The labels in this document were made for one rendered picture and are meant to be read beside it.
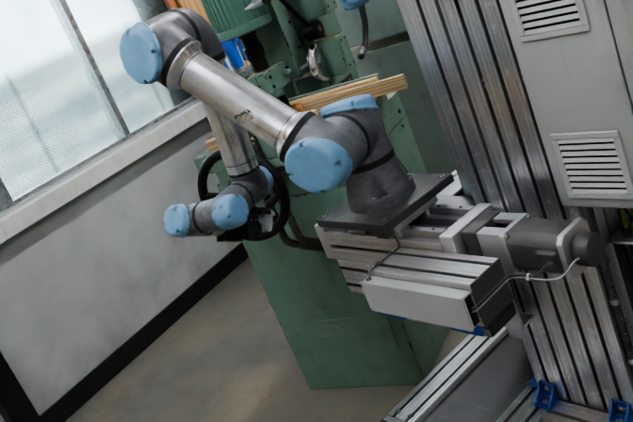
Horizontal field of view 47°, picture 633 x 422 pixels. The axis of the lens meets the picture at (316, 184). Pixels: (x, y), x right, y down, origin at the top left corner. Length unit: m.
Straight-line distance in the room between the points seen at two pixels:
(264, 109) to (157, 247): 2.21
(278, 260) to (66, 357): 1.27
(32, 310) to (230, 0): 1.62
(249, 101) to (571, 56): 0.60
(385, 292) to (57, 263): 2.07
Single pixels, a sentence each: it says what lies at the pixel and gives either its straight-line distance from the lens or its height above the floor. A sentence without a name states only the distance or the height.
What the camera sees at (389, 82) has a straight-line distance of 2.11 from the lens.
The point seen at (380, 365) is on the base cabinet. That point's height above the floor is 0.08.
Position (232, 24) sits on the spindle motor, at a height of 1.24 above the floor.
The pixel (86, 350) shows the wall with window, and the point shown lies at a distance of 3.36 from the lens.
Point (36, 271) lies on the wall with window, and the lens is 3.23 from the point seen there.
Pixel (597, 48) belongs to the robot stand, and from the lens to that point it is 1.24.
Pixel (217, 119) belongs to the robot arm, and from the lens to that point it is 1.67.
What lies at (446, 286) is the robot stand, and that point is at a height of 0.73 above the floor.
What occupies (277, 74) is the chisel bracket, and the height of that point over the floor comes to 1.04.
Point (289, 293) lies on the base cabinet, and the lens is 2.40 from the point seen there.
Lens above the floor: 1.36
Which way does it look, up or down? 17 degrees down
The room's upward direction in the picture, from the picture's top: 23 degrees counter-clockwise
